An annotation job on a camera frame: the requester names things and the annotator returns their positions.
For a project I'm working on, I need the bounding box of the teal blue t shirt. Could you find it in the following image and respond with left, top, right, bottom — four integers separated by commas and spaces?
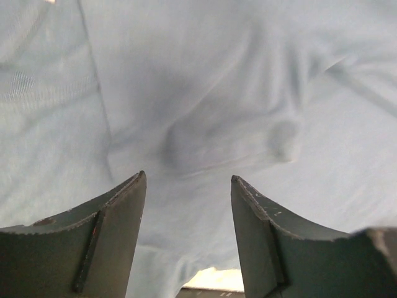
1, 1, 396, 297

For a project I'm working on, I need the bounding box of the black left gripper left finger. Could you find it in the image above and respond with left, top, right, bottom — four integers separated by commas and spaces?
1, 172, 146, 297

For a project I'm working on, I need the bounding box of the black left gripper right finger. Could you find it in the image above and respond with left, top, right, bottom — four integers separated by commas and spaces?
231, 176, 396, 297

